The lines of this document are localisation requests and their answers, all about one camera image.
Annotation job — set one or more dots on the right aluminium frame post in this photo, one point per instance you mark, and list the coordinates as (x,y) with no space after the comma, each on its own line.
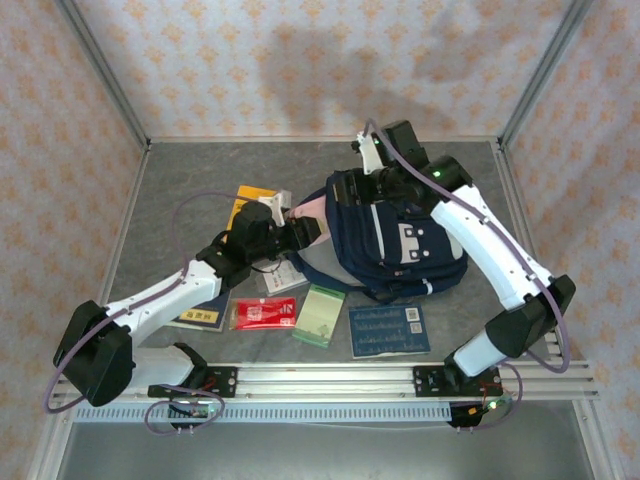
(545,75)

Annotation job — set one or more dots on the table side rail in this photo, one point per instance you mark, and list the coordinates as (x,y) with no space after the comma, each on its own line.
(125,225)
(517,225)

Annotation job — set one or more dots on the green notepad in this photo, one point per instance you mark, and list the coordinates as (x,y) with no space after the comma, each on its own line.
(320,315)

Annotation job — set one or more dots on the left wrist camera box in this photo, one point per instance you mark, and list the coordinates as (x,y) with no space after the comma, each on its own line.
(274,205)

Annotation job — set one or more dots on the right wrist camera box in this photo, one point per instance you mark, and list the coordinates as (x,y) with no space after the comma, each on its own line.
(369,152)

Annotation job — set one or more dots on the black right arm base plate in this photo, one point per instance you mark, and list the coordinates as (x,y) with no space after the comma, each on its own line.
(425,382)

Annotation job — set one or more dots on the right table side rail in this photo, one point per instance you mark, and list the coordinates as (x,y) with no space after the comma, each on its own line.
(517,225)

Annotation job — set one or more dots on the blue notebook with QR codes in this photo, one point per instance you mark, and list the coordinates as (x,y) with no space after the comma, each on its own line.
(387,330)

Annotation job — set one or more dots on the left aluminium frame post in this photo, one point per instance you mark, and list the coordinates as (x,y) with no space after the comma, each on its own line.
(105,75)

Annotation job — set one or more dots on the pink pencil case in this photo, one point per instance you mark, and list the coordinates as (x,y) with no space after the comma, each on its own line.
(312,207)

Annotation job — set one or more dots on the aluminium frame post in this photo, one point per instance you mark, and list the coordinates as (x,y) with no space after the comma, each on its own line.
(545,75)
(105,75)

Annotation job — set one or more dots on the aluminium mounting rail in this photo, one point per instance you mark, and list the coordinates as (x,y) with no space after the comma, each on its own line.
(325,380)

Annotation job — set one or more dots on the red packet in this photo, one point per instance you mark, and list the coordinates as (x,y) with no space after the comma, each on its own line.
(262,314)

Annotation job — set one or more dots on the left table side rail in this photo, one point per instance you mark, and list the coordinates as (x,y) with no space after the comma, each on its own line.
(125,225)

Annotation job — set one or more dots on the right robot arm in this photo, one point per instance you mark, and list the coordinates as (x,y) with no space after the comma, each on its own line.
(480,240)

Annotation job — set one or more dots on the navy book with yellow label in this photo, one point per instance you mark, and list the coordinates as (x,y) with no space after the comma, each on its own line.
(205,315)

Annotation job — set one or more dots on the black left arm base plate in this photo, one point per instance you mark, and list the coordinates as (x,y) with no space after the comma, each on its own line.
(225,382)

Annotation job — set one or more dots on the clear plastic stationery pack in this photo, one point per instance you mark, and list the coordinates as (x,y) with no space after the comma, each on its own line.
(285,280)

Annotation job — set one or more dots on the orange book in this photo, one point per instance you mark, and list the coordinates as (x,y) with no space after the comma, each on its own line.
(245,197)

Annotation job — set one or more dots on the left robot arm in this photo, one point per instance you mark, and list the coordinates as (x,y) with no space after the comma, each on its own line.
(165,300)

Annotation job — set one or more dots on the navy blue backpack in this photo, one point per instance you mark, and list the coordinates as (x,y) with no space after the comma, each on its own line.
(390,250)

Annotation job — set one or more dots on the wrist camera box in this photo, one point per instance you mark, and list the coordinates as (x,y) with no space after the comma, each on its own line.
(369,152)
(274,205)

